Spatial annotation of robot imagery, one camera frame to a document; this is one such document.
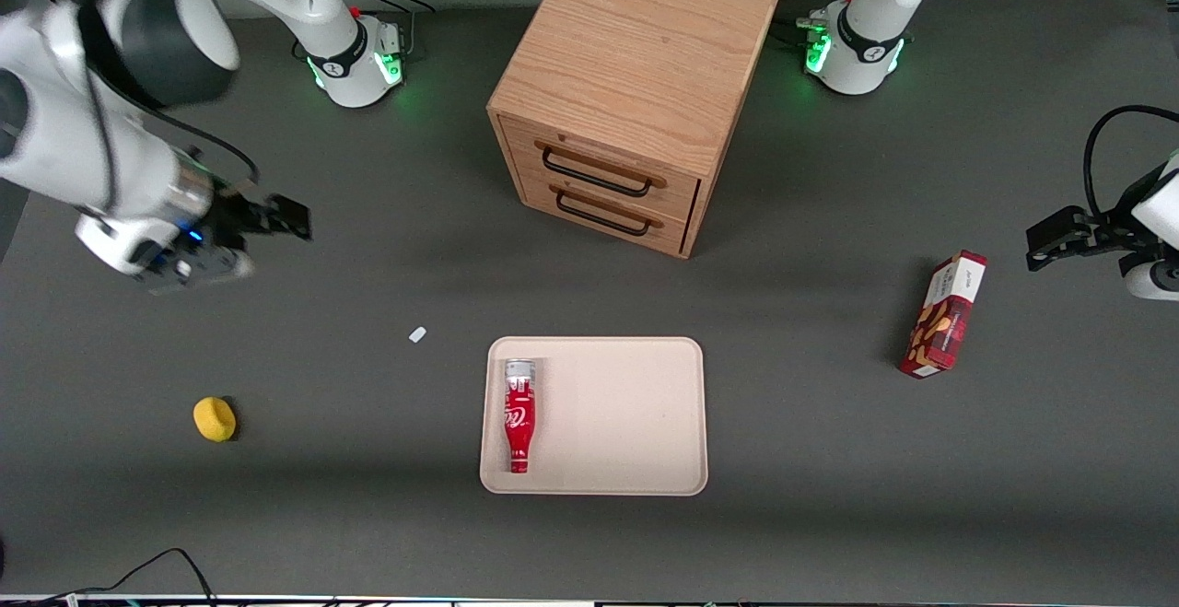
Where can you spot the red coke bottle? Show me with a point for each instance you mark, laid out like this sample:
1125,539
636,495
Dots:
519,423

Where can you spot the small white paper scrap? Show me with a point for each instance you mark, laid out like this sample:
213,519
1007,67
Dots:
417,334

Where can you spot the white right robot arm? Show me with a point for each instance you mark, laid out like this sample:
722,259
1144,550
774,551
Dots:
55,137

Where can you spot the yellow lemon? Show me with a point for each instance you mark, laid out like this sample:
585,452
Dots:
214,419

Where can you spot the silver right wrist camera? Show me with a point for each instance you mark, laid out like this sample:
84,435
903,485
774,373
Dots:
212,268

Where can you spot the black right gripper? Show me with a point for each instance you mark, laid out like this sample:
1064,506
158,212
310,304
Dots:
233,217

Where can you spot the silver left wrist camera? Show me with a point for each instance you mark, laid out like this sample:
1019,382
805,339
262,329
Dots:
1151,280

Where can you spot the red snack box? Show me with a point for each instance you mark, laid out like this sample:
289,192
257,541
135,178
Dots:
939,321

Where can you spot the beige plastic tray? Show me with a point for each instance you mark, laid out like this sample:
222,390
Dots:
626,414

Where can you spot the wooden drawer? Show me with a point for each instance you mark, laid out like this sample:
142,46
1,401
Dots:
672,231
677,194

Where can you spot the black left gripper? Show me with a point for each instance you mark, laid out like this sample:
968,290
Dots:
1103,227

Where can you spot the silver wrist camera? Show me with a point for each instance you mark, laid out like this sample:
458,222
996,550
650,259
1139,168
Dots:
1151,280
212,268

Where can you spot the wooden drawer cabinet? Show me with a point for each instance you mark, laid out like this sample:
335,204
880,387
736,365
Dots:
636,45

